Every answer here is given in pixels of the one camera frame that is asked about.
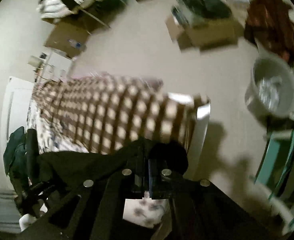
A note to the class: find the floral bed sheet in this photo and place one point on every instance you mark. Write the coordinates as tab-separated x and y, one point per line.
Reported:
143	212

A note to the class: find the black folded garment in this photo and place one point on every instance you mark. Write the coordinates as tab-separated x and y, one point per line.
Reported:
32	153

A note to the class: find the dark red garment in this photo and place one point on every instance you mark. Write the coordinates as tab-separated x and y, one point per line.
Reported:
268	22

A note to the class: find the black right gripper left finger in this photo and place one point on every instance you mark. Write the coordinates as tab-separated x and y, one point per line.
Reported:
94	212

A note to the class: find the black small garment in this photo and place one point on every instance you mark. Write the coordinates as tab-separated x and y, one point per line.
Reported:
112	159

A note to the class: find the white footboard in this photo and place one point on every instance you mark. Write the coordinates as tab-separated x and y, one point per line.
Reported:
199	120

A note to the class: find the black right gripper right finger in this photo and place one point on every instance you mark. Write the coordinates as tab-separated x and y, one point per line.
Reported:
199	209

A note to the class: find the cardboard box with clothes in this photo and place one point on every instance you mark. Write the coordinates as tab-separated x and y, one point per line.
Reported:
203	24

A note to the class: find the chair with piled clothes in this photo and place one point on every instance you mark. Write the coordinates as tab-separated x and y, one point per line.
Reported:
54	11

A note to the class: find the white bed headboard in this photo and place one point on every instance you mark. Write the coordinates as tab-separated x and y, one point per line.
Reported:
15	108

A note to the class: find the teal folding stool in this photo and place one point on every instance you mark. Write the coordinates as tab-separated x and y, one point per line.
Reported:
275	175

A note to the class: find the cardboard box by nightstand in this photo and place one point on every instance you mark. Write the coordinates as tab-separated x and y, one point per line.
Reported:
67	38

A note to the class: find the grey striped curtain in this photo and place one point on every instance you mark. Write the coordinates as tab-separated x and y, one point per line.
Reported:
9	215

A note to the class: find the white nightstand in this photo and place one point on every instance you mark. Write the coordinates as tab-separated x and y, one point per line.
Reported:
53	66

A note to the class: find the dark green quilt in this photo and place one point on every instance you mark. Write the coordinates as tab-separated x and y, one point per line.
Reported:
14	156

